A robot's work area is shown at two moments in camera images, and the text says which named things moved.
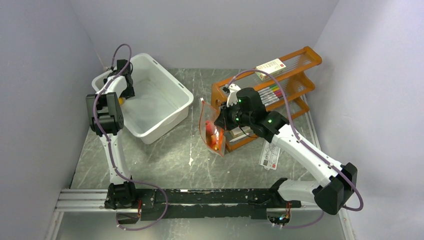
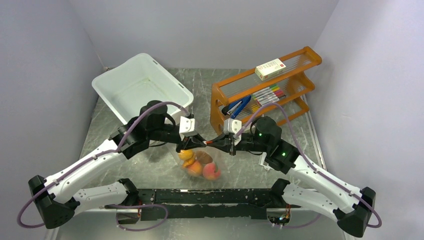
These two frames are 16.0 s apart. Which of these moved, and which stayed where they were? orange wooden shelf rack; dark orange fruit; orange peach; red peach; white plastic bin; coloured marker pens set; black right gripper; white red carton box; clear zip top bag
Moved: clear zip top bag; orange peach; red peach; dark orange fruit; black right gripper
Stayed: coloured marker pens set; orange wooden shelf rack; white red carton box; white plastic bin
